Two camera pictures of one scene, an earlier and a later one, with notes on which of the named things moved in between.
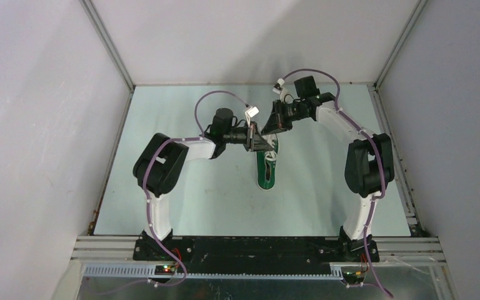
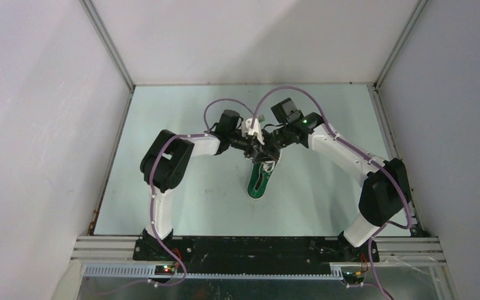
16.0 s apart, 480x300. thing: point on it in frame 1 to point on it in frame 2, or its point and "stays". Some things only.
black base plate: x=355 y=245 stays
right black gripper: x=276 y=122 to x=266 y=132
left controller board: x=167 y=270 stays
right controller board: x=353 y=277 stays
